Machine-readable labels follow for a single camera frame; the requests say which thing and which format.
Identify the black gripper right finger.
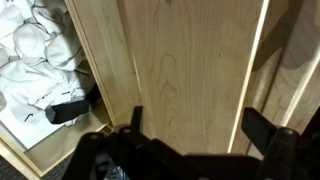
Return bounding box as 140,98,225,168
241,107,277,147

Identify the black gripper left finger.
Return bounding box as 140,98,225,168
130,106,143,131

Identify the wooden drawer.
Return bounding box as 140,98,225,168
65,0,270,153
0,0,116,180

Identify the black sock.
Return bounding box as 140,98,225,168
44,85,101,124

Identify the white socks pile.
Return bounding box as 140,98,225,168
0,0,98,151

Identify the wooden bed frame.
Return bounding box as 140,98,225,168
228,0,320,157

